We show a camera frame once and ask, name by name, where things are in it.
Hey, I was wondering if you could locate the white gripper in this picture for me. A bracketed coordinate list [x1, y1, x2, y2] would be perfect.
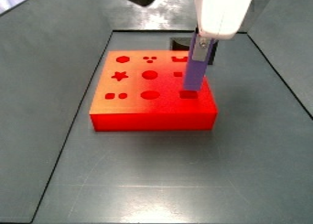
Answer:
[192, 0, 251, 61]

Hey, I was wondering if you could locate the orange red shape board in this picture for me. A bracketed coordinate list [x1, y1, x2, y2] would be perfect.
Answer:
[89, 50, 218, 132]

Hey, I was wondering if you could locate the purple rectangle block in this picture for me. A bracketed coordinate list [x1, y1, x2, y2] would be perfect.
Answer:
[183, 33, 212, 91]

